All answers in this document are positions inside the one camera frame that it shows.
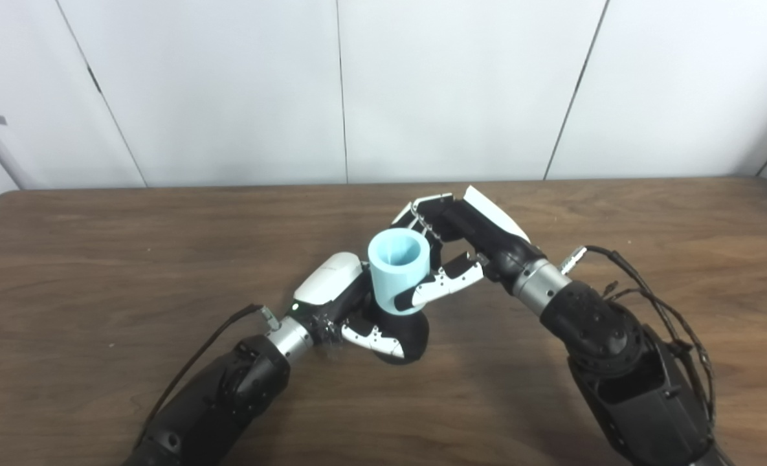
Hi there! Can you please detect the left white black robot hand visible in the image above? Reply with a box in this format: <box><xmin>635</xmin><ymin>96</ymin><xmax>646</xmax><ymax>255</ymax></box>
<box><xmin>289</xmin><ymin>252</ymin><xmax>407</xmax><ymax>361</ymax></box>

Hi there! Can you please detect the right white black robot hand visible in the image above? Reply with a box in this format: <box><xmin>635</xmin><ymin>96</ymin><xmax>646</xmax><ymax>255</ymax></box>
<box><xmin>392</xmin><ymin>185</ymin><xmax>547</xmax><ymax>311</ymax></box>

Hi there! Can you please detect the light-blue short hose piece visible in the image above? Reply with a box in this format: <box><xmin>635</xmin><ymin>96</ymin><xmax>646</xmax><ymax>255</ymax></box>
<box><xmin>368</xmin><ymin>228</ymin><xmax>432</xmax><ymax>316</ymax></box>

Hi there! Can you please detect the black funnel-shaped nozzle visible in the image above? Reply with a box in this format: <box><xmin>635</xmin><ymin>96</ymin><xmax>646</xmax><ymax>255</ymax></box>
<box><xmin>350</xmin><ymin>303</ymin><xmax>431</xmax><ymax>366</ymax></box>

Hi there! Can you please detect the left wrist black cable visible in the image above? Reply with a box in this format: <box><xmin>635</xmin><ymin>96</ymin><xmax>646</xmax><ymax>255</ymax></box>
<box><xmin>133</xmin><ymin>302</ymin><xmax>281</xmax><ymax>455</ymax></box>

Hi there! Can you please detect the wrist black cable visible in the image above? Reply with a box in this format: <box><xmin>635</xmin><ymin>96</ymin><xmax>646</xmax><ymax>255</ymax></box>
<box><xmin>561</xmin><ymin>244</ymin><xmax>718</xmax><ymax>449</ymax></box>
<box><xmin>133</xmin><ymin>302</ymin><xmax>281</xmax><ymax>455</ymax></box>

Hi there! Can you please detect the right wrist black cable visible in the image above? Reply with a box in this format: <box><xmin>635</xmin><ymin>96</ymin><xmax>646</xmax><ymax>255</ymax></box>
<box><xmin>561</xmin><ymin>244</ymin><xmax>718</xmax><ymax>449</ymax></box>

